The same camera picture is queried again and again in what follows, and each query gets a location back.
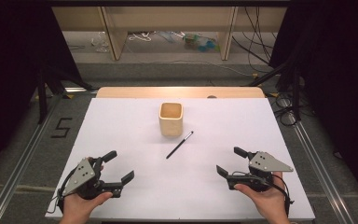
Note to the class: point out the white board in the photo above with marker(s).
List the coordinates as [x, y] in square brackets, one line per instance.
[180, 186]

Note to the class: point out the clear plastic wrapping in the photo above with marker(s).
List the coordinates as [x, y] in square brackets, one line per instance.
[100, 42]

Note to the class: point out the clear bag of colourful things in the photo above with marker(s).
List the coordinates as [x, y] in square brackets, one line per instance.
[200, 43]

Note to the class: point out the black curtain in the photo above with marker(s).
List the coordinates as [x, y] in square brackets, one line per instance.
[338, 77]
[12, 62]

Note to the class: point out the wooden table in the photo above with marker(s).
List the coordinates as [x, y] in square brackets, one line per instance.
[180, 92]

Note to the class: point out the aluminium floor rail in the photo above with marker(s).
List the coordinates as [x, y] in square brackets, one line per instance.
[320, 161]
[18, 174]

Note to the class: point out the black pen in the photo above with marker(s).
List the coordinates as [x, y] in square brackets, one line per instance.
[178, 145]

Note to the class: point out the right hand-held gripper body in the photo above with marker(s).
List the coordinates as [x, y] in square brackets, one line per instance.
[262, 165]

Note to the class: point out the person's left hand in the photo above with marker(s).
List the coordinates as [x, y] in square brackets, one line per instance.
[80, 207]

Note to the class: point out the black tripod stand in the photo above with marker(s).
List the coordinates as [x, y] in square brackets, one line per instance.
[42, 99]
[296, 99]

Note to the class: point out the beige square pen holder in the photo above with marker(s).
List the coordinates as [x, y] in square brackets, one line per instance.
[171, 126]

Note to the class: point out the person's right hand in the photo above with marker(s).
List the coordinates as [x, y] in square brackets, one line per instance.
[270, 202]

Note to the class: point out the light wooden shelf unit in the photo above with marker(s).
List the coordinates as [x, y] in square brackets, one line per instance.
[167, 18]

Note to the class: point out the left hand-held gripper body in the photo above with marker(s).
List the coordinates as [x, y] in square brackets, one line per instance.
[85, 179]

